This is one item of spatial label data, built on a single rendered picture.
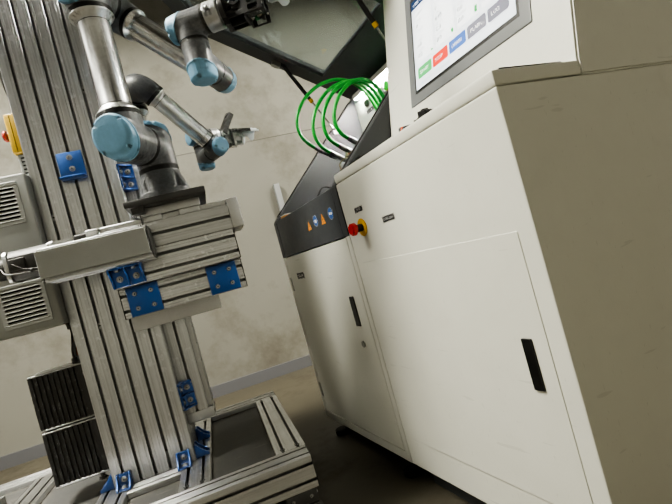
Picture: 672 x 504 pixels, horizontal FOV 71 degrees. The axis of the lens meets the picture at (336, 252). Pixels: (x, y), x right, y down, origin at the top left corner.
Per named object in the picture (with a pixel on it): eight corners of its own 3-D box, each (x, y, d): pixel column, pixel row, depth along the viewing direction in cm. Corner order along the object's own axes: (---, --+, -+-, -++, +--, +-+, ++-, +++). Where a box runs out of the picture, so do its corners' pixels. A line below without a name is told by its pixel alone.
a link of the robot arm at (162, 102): (139, 57, 188) (235, 141, 209) (131, 70, 196) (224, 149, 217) (122, 75, 182) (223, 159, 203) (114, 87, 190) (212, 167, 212)
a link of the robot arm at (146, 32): (103, 29, 150) (228, 105, 144) (78, 13, 139) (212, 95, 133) (120, -5, 148) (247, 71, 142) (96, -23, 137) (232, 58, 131)
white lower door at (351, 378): (325, 410, 205) (283, 259, 205) (330, 408, 206) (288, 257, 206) (402, 451, 146) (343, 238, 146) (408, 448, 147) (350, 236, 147)
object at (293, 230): (285, 257, 204) (275, 221, 204) (294, 255, 206) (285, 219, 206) (343, 237, 148) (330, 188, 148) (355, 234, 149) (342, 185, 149)
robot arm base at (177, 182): (137, 201, 134) (128, 168, 134) (145, 210, 148) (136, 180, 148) (191, 190, 138) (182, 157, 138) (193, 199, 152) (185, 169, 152)
